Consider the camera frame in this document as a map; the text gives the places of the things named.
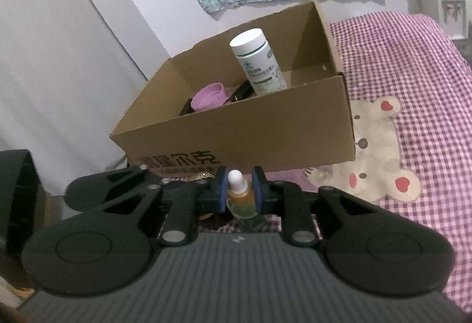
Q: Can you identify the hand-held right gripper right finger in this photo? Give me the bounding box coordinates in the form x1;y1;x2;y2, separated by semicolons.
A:
252;167;369;247

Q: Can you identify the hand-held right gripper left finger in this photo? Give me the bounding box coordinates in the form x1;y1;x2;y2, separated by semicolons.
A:
101;167;226;247

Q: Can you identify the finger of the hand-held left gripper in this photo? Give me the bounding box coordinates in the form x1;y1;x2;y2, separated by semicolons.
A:
64;165;163;213

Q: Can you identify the green dropper bottle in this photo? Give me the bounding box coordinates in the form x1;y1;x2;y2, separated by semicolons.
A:
226;170;269;231

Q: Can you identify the brown cardboard box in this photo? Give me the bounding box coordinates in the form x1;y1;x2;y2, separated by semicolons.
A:
109;1;357;176

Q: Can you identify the pink plastic lid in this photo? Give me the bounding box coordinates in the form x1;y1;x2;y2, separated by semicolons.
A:
192;83;233;113

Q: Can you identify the white supplement bottle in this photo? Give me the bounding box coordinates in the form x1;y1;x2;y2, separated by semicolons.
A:
229;29;287;97

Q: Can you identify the purple checked tablecloth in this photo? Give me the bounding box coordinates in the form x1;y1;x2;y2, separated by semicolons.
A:
217;12;472;303

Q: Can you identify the white water dispenser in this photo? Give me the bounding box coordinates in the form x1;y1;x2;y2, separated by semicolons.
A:
417;0;469;40

